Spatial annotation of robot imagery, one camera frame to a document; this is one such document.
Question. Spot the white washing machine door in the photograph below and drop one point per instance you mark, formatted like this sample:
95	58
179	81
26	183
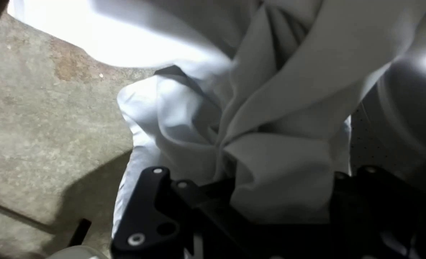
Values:
405	120

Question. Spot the white washing machine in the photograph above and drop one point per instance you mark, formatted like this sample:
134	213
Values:
117	38

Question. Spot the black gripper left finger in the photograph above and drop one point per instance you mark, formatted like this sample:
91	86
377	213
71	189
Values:
150	220

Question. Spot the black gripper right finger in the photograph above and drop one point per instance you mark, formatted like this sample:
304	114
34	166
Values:
390	216

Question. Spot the white cloth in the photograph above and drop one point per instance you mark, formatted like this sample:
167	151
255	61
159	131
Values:
280	95

